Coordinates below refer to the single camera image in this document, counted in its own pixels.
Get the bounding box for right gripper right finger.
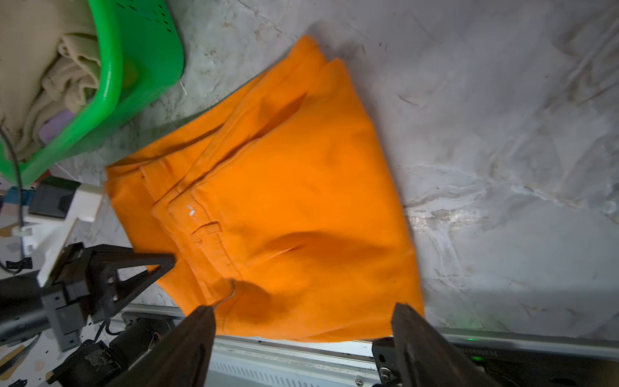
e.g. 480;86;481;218
391;303;498;387

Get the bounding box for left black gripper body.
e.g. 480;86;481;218
1;272;88;351

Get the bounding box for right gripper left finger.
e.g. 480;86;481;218
110;306;216;387

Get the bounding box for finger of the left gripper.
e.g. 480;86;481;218
57;243;176;323

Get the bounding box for purple pants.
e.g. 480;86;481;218
39;110;76;144

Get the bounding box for orange pants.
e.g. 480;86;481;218
106;36;424;343

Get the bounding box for beige pants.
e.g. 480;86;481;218
1;0;102;161

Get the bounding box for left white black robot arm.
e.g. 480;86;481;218
1;243;176;386

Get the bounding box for green plastic basket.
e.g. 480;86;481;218
1;1;184;184

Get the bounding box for aluminium front rail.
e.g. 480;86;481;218
112;302;618;386

